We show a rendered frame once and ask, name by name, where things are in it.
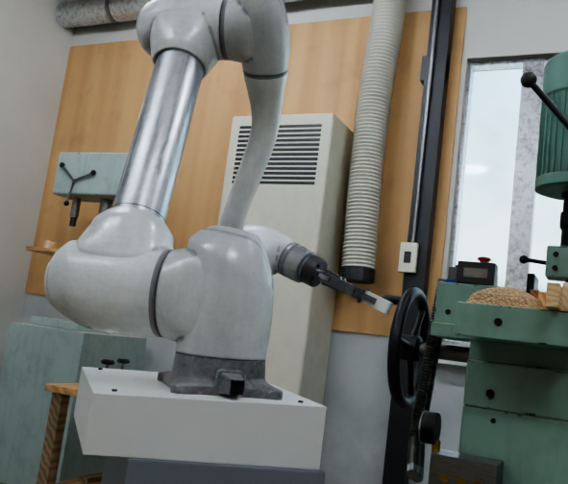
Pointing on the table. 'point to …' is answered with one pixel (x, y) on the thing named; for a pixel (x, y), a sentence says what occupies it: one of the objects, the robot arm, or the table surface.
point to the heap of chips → (505, 296)
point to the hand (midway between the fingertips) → (377, 302)
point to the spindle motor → (567, 161)
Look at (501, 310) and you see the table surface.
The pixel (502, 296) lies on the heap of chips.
